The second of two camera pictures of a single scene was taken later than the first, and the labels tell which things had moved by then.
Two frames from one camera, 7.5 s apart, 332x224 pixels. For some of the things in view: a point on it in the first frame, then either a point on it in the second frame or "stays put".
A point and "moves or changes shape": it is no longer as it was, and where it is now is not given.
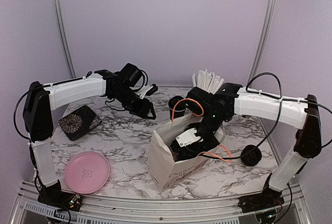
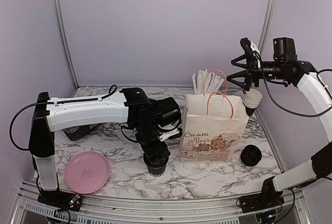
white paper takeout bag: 165,169 moves or changes shape
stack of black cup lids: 252,158 stays put
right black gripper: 205,147 to 252,72
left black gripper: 142,109 to 156,154
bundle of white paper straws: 210,82 stays put
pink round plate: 86,172 stays put
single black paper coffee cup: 179,110 moves or changes shape
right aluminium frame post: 271,1 stays put
